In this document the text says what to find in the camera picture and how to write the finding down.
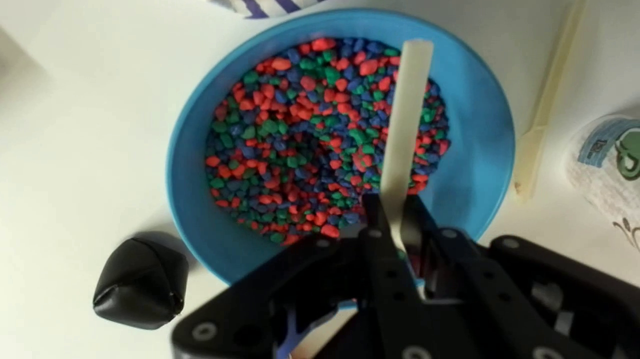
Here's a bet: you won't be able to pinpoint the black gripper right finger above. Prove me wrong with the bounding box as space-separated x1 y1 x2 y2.
401 195 640 359

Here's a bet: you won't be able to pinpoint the floral paper cup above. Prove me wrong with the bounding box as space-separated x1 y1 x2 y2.
565 107 640 255

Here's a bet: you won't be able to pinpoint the cream plastic knife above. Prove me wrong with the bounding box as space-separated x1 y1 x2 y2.
511 0 588 201

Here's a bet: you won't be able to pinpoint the cream plastic spoon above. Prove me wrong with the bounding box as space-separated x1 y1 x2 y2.
285 37 436 359

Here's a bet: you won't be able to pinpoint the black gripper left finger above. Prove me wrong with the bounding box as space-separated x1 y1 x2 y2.
170 191 427 359

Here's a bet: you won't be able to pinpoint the red green blue pebbles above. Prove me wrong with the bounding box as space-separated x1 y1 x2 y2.
202 35 453 247

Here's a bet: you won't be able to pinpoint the small black object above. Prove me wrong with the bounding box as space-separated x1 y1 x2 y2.
90 231 190 333

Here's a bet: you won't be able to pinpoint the blue plastic bowl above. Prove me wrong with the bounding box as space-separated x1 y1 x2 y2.
166 6 517 285

